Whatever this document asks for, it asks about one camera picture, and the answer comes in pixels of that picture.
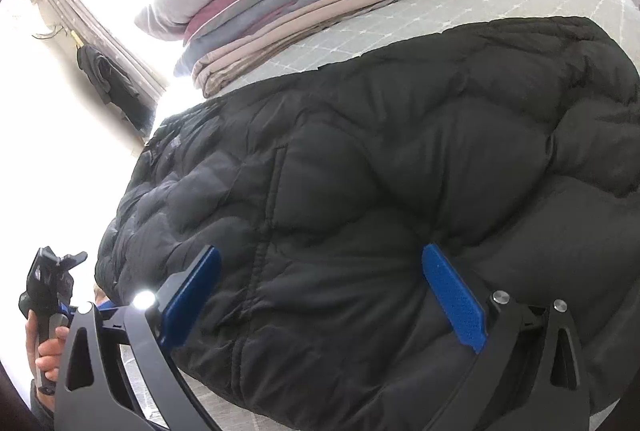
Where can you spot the bed with grey quilted cover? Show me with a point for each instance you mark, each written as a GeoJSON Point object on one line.
{"type": "Point", "coordinates": [500, 1]}

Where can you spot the beige curtain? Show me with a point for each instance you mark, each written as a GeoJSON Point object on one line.
{"type": "Point", "coordinates": [100, 31]}

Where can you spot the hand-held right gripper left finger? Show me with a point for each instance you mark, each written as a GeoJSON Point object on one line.
{"type": "Point", "coordinates": [192, 291]}

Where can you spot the hanging dark clothes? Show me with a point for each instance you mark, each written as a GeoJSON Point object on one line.
{"type": "Point", "coordinates": [115, 86]}

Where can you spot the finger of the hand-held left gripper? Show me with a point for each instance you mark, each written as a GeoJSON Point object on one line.
{"type": "Point", "coordinates": [72, 258]}

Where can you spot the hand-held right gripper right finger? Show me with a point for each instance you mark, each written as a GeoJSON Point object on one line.
{"type": "Point", "coordinates": [452, 296]}

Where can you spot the person's left hand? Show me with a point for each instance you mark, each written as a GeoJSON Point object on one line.
{"type": "Point", "coordinates": [50, 351]}

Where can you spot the black puffer jacket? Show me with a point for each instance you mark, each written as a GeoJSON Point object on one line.
{"type": "Point", "coordinates": [350, 161]}

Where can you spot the beige folded blanket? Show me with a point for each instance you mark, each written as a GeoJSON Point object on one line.
{"type": "Point", "coordinates": [300, 38]}

